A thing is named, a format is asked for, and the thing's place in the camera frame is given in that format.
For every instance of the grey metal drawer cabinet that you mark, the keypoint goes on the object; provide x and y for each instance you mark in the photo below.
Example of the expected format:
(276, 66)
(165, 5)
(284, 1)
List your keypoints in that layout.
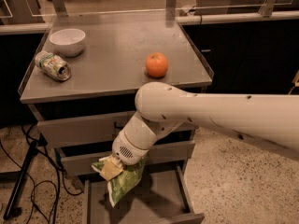
(107, 74)

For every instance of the black tripod leg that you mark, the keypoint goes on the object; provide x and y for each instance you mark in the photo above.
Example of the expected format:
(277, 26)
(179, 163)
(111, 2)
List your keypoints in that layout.
(12, 203)

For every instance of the green jalapeno chip bag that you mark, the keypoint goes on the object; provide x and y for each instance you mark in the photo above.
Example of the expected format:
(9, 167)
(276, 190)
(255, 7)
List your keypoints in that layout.
(120, 185)

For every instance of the white ceramic bowl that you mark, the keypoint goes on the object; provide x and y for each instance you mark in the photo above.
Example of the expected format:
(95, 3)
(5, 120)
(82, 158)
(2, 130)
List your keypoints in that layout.
(69, 42)

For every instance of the orange fruit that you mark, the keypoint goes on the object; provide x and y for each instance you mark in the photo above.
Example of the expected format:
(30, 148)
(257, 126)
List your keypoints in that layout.
(156, 64)

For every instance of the grey middle drawer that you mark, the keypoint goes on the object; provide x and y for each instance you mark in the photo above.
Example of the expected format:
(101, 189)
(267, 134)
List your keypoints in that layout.
(179, 151)

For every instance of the grey bottom drawer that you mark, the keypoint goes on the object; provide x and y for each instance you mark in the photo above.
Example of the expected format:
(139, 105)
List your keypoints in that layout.
(161, 197)

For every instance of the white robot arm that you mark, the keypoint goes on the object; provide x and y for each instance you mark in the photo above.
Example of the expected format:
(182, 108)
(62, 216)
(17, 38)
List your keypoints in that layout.
(270, 122)

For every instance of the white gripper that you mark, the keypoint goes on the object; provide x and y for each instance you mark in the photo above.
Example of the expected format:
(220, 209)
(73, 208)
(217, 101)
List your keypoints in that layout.
(127, 149)

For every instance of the grey top drawer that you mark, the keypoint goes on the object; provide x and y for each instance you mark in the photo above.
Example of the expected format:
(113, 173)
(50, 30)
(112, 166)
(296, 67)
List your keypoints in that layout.
(83, 130)

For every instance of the grey metal railing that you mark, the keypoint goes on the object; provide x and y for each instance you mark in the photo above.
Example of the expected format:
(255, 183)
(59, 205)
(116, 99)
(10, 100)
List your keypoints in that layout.
(25, 12)

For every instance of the crushed green soda can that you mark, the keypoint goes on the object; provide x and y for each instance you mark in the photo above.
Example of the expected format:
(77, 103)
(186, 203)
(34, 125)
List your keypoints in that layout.
(53, 65)

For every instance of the grey drawer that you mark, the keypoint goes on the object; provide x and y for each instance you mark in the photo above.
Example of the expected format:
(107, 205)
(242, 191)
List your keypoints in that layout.
(179, 151)
(161, 197)
(83, 130)

